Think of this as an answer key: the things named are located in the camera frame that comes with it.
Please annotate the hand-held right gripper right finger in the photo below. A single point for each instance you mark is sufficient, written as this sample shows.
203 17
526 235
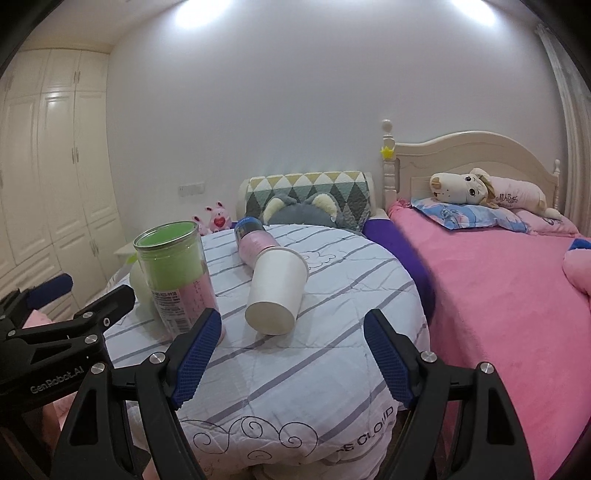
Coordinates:
385 357

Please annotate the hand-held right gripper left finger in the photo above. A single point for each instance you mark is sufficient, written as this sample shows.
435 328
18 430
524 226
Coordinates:
196 360

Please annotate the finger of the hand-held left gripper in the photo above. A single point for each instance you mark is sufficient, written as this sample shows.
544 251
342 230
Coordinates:
113 301
48 287

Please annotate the white paper cup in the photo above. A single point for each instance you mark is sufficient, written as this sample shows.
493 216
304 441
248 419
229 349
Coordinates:
276 288

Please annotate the white nightstand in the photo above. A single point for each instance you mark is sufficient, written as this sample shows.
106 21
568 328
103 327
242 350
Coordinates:
124 253

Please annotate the green and pink canister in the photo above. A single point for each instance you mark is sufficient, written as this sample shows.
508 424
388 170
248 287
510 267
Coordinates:
178 277

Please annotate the striped white quilt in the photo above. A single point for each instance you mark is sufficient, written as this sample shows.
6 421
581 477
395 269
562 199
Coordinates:
300 364

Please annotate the purple cloth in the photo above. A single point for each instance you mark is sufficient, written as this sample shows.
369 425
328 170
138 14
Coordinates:
406 258

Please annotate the pink bed with headboard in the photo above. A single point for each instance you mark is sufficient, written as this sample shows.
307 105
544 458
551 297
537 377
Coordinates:
489 323

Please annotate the small pink plush toy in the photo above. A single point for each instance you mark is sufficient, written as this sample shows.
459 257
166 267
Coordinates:
199 222

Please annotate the cream wardrobe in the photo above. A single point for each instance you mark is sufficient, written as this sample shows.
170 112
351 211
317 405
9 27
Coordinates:
55 161

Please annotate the pink canister with blue lid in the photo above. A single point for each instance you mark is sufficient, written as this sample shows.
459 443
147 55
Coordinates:
253 240

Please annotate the pink plush bunny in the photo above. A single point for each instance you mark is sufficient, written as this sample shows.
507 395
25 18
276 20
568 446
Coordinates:
219 218

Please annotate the blue printed pillow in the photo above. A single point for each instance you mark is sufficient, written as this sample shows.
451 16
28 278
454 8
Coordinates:
466 215

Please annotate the grey plush toy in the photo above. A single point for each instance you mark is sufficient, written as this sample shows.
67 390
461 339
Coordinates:
300 213

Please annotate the diamond pattern quilted cover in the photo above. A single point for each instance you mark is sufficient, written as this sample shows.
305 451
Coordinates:
318 187

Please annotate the cream dog plush toy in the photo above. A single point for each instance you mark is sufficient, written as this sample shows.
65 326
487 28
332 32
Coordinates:
455 187

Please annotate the yellow star ornament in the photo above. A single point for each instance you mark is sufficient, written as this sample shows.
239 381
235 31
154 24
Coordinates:
387 151

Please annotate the pink plush cushion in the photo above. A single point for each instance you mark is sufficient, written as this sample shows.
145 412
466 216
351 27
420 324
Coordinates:
578 272

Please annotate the pink pillow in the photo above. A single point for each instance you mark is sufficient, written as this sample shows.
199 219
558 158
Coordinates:
549 224

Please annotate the cream bed headboard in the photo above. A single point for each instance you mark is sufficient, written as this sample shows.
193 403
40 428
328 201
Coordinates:
461 157

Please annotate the blue cloth piece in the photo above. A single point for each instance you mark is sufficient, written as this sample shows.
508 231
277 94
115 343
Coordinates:
580 243

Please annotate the white curtain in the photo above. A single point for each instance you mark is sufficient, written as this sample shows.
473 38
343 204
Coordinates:
570 115

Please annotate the white wall outlet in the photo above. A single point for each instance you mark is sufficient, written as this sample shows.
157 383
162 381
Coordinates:
192 189

